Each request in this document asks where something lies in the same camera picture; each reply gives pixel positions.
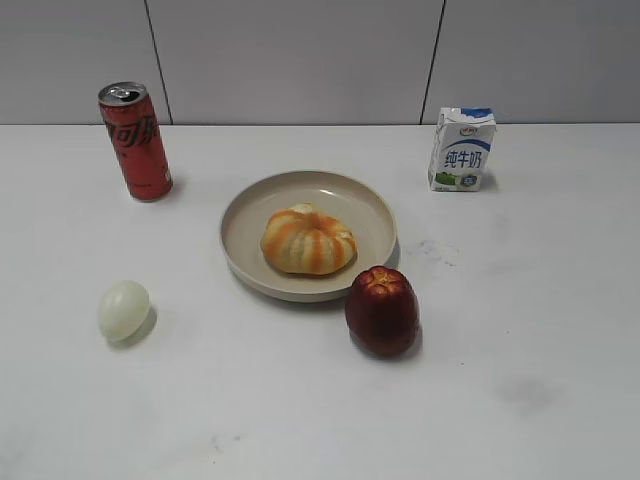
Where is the orange striped croissant bun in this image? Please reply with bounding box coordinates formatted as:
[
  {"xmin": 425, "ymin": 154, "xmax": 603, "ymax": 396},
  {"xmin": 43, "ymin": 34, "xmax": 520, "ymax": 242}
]
[{"xmin": 260, "ymin": 203, "xmax": 357, "ymax": 276}]

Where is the beige round plate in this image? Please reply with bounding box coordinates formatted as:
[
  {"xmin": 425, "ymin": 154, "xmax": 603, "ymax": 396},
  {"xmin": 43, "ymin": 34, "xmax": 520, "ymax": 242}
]
[{"xmin": 219, "ymin": 171, "xmax": 400, "ymax": 303}]

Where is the dark red jujube fruit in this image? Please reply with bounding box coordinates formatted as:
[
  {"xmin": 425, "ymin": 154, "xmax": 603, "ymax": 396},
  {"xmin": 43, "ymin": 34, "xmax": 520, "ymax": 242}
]
[{"xmin": 345, "ymin": 265, "xmax": 419, "ymax": 357}]

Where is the white blue milk carton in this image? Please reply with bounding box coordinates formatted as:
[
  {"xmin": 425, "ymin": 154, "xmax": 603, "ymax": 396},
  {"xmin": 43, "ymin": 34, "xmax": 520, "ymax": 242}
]
[{"xmin": 427, "ymin": 107, "xmax": 497, "ymax": 192}]

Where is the white egg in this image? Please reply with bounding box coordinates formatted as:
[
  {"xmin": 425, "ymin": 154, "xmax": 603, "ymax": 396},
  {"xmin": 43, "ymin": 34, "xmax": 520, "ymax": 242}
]
[{"xmin": 98, "ymin": 280, "xmax": 151, "ymax": 342}]

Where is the red cola can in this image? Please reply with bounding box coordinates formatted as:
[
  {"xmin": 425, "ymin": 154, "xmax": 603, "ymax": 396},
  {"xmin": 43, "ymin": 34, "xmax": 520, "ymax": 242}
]
[{"xmin": 98, "ymin": 81, "xmax": 173, "ymax": 202}]

